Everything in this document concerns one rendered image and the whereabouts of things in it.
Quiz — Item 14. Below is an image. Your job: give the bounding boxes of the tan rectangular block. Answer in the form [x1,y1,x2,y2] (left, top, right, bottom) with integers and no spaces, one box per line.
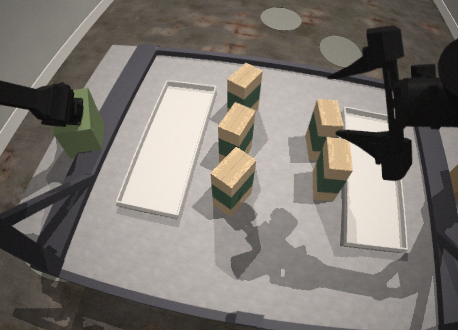
[313,137,353,200]
[227,63,263,113]
[218,103,255,163]
[305,99,344,160]
[210,147,256,216]

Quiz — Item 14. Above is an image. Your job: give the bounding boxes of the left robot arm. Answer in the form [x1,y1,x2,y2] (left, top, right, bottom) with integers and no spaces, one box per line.
[0,81,83,127]

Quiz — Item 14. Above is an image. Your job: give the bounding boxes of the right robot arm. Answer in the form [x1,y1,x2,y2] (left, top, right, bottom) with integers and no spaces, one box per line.
[404,39,458,127]

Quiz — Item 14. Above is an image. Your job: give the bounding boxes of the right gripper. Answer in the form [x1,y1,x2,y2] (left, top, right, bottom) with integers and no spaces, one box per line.
[327,26,451,181]

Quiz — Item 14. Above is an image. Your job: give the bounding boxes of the white long shallow tray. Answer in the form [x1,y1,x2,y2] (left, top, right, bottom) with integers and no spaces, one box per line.
[116,80,217,219]
[342,107,408,252]

